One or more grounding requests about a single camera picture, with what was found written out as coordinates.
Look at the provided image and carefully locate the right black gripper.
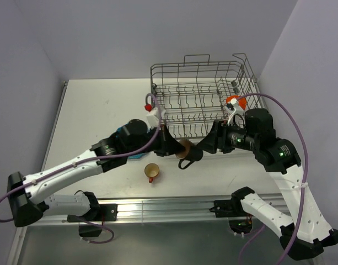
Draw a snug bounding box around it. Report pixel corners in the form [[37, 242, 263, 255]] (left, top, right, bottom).
[[196, 119, 258, 153]]

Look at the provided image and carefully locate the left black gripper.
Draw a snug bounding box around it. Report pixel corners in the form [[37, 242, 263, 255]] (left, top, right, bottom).
[[127, 124, 185, 157]]

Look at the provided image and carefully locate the dark brown mug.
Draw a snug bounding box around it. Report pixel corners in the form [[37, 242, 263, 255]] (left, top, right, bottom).
[[175, 140, 203, 170]]

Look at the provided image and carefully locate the orange ceramic cup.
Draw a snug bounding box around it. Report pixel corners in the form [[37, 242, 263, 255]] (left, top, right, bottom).
[[144, 163, 160, 183]]

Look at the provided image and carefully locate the orange bowl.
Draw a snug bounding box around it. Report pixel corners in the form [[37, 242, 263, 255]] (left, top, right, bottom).
[[226, 95, 247, 110]]

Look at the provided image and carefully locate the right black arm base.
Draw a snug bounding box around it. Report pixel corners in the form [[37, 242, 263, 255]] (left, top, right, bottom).
[[209, 200, 240, 218]]

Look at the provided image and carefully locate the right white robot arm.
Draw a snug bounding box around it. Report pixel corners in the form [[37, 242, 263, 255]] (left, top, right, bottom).
[[198, 108, 338, 261]]

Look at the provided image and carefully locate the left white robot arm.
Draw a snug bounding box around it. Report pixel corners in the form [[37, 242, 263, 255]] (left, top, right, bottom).
[[7, 119, 184, 227]]

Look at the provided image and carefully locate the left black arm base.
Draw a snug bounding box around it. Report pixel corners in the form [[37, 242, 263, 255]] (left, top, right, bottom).
[[67, 204, 117, 222]]

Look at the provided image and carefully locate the blue polka dot plate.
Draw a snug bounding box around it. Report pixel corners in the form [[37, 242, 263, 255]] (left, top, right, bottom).
[[116, 125, 155, 161]]

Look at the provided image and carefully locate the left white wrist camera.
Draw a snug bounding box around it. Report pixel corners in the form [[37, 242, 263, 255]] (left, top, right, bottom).
[[144, 104, 166, 129]]

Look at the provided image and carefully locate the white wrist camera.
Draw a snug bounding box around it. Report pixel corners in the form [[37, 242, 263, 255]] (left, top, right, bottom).
[[144, 104, 166, 129], [224, 98, 244, 125]]

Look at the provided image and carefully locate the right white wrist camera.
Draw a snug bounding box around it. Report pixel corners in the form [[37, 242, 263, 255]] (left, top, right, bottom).
[[224, 98, 244, 125]]

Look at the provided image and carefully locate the grey wire dish rack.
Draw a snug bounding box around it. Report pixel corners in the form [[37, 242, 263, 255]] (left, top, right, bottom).
[[150, 53, 266, 144]]

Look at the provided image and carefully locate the aluminium mounting rail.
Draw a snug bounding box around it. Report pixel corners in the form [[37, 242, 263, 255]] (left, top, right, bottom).
[[18, 194, 309, 226]]

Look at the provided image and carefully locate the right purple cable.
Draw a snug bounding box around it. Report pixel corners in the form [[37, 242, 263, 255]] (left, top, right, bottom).
[[239, 93, 309, 265]]

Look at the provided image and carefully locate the purple cable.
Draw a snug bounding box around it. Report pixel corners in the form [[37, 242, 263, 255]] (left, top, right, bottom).
[[239, 93, 309, 265], [0, 93, 168, 245]]

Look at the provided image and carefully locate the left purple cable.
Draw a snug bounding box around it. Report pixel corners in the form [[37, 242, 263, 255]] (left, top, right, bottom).
[[0, 93, 168, 245]]

